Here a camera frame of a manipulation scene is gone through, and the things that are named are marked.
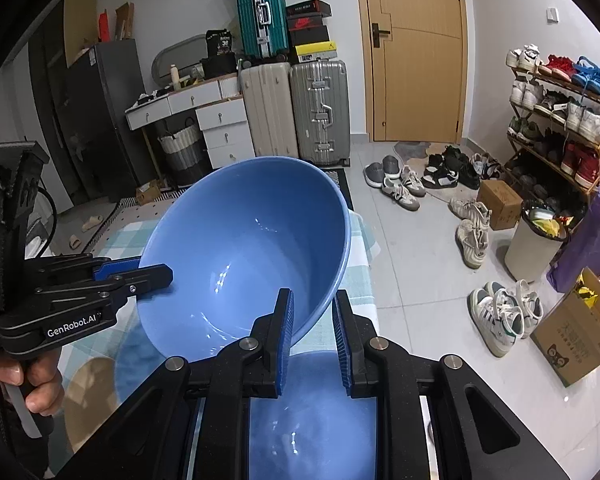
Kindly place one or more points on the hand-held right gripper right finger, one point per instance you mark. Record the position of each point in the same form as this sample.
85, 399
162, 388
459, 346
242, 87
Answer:
342, 345

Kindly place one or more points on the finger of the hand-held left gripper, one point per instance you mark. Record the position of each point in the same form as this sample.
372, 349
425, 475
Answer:
150, 277
115, 266

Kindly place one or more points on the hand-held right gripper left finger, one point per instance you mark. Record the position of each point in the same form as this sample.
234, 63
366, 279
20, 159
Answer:
285, 345

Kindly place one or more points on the blue bowl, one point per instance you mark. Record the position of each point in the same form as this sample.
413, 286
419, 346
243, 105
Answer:
240, 240
310, 410

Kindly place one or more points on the person's left forearm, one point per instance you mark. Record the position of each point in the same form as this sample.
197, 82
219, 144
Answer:
5, 440

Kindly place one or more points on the person's left hand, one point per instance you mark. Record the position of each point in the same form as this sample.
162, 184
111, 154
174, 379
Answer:
45, 380

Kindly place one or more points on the teal checked tablecloth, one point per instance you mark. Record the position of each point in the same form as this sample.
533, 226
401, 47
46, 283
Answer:
112, 240

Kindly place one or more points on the beige slipper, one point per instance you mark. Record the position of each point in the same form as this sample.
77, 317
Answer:
75, 242
92, 221

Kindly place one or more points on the dotted floor rug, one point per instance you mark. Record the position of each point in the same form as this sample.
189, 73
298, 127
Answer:
130, 215

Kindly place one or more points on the small cardboard box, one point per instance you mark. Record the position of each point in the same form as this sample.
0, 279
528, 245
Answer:
149, 192

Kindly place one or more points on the grey white woven basket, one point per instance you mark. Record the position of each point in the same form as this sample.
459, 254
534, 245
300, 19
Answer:
182, 155

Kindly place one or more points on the dark grey refrigerator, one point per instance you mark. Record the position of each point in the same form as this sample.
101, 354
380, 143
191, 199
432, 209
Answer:
110, 125

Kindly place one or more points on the black wardrobe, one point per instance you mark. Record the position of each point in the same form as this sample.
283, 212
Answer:
50, 110

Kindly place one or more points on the white drawer dresser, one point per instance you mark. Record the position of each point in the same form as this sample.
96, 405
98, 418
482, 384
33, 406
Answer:
220, 115

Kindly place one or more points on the scattered shoes group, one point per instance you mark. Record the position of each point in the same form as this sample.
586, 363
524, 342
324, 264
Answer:
440, 175

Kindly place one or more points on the cream bottle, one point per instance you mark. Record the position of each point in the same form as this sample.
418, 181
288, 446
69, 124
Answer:
175, 79

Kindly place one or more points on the beige suitcase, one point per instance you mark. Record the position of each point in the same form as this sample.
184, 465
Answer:
267, 110

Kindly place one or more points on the brown door mat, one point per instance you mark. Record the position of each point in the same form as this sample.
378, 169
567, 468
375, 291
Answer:
410, 150

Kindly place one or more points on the white trash bin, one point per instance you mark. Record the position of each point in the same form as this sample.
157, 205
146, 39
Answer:
530, 250

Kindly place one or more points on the brown sealed cardboard box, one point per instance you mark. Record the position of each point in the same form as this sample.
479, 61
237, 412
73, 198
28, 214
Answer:
500, 205

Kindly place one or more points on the oval mirror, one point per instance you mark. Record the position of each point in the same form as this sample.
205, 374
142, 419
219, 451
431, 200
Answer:
180, 55

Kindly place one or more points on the large printed cardboard box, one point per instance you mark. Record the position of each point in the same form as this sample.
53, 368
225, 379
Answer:
575, 340

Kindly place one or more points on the black bag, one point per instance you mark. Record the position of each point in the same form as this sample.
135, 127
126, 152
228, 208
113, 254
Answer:
220, 55

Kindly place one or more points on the silver suitcase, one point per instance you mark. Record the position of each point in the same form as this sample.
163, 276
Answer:
320, 110

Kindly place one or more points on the red bottle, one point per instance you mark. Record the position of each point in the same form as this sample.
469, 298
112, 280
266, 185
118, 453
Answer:
104, 27

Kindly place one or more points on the tall brown carton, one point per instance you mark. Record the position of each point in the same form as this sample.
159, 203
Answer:
125, 20

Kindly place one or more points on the purple plastic bag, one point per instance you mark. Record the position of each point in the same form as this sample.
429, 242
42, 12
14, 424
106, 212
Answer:
590, 240

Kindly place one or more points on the teal suitcase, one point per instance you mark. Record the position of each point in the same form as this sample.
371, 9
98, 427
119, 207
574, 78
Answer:
260, 20

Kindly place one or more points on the yellow black shoe box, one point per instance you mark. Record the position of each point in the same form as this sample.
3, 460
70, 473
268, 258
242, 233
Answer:
317, 52

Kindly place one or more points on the wooden door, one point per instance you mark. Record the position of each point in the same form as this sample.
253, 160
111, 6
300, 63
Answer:
415, 60

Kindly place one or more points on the black red shoe box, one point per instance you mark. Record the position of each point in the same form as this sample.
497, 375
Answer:
307, 8

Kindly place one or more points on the shoe rack with shoes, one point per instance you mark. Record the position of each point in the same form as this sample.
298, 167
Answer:
555, 110

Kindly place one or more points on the white light switch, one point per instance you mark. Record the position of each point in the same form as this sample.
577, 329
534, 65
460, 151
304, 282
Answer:
553, 14

